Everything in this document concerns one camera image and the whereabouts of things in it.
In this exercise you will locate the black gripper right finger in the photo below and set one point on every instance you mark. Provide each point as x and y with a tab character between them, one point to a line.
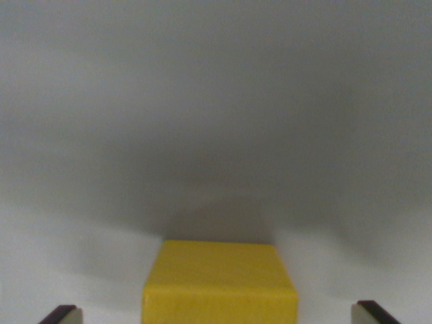
368	315

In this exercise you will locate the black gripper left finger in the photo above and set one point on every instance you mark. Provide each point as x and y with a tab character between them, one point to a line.
64	315

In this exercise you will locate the yellow cube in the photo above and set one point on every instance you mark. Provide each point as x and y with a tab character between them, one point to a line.
219	287

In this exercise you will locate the white plastic bin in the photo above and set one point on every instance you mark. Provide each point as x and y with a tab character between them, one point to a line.
216	101

